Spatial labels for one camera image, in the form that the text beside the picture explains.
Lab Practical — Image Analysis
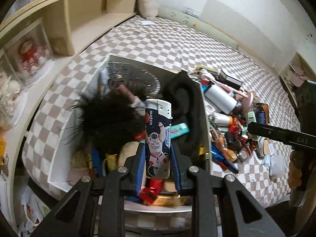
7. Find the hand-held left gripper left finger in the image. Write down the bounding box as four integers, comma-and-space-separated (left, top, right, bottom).
30, 143, 147, 237

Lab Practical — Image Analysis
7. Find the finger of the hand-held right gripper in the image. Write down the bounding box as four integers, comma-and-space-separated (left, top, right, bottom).
247, 123, 288, 142

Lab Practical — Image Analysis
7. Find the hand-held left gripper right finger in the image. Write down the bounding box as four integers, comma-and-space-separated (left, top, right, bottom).
172, 144, 285, 237

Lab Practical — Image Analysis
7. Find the white storage box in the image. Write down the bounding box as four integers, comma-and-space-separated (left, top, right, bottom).
48, 54, 213, 214

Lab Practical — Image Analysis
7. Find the astronaut print lighter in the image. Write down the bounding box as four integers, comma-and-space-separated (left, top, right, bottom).
144, 99, 172, 179

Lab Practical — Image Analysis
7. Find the blue pen packet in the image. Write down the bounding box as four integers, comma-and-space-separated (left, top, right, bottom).
212, 148, 239, 174

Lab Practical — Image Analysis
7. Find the person's right hand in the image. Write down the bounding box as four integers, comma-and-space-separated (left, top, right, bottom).
288, 150, 306, 191

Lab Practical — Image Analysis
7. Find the navy thread spool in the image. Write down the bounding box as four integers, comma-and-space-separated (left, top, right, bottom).
255, 110, 269, 124

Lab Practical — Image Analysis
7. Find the tin with wooden lid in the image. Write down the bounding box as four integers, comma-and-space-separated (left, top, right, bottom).
256, 138, 270, 158

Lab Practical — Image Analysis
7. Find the red candy wrapper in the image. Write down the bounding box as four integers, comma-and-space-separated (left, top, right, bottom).
138, 178, 164, 205

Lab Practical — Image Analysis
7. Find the light wooden block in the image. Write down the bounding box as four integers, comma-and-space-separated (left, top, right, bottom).
119, 141, 141, 171

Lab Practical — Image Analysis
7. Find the clear tape roll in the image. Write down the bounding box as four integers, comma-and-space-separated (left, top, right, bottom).
238, 150, 250, 164

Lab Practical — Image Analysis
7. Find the black power bank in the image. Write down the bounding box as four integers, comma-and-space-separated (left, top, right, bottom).
225, 132, 242, 153

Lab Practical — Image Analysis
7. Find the pink desk lamp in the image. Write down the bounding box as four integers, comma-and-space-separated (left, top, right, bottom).
195, 70, 254, 115

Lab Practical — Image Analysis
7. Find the translucent white plastic bag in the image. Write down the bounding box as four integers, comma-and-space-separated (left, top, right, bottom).
269, 152, 290, 182

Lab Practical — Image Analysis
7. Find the teal printed box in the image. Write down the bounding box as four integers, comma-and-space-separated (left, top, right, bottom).
170, 123, 190, 139

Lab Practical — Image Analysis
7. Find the silver thread spool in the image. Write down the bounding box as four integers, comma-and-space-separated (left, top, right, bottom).
212, 113, 234, 127

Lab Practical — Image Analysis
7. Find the wooden wardrobe shelf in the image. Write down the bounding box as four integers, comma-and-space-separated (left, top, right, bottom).
278, 52, 316, 109

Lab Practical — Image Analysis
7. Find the white cylinder speaker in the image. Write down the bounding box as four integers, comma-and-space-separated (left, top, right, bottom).
204, 85, 238, 114

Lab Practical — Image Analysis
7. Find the black feather pompom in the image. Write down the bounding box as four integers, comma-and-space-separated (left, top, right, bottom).
59, 89, 149, 155

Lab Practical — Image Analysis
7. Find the black box white label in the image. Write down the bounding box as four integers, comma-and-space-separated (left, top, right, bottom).
219, 70, 243, 91

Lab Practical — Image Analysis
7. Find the pink clothes pile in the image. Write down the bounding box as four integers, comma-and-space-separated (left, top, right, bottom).
288, 64, 310, 82

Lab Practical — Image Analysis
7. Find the pink tube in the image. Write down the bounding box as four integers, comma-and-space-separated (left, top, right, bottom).
118, 85, 145, 108

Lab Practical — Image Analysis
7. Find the white printed plastic bag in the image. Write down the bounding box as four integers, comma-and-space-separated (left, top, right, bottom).
19, 187, 53, 231

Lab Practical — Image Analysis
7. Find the white headboard panel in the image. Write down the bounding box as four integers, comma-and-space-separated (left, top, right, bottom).
201, 0, 280, 71

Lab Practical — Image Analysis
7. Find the green bolster pillow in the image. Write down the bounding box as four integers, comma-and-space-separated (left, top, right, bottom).
156, 6, 239, 50

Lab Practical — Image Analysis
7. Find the yellow card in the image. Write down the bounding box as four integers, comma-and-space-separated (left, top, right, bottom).
0, 133, 8, 166

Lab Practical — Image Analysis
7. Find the clear case with white doll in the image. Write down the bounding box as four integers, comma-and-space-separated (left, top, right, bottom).
0, 71, 28, 135

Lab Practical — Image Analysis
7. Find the small brown box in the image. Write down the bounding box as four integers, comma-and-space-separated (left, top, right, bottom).
51, 38, 67, 55

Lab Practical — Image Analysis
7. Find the clear case with red doll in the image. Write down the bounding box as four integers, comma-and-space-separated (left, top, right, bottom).
4, 19, 54, 82

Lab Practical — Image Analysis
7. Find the wooden bedside shelf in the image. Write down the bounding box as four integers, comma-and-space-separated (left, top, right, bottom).
0, 0, 142, 158

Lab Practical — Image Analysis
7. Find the white fluffy pillow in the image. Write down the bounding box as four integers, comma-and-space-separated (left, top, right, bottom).
137, 0, 160, 18

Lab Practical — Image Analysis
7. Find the white wall switch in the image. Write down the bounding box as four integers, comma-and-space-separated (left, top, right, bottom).
184, 5, 201, 18

